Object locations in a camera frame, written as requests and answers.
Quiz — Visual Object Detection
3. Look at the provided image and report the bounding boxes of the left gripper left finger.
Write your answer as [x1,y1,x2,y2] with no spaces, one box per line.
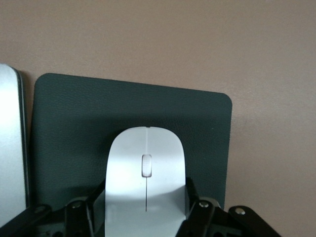
[0,178,107,237]

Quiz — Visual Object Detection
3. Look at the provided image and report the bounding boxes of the white computer mouse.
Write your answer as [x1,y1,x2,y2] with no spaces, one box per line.
[103,126,189,237]

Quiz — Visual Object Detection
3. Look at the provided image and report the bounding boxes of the silver laptop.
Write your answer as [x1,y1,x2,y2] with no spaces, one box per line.
[0,63,31,214]

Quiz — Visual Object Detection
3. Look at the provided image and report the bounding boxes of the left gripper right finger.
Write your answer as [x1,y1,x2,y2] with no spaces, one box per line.
[177,176,282,237]

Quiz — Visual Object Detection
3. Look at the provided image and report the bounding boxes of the dark mouse pad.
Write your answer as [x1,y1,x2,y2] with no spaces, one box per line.
[29,72,234,237]

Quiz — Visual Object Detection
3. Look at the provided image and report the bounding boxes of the brown table mat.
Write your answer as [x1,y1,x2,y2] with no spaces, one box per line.
[0,0,316,237]

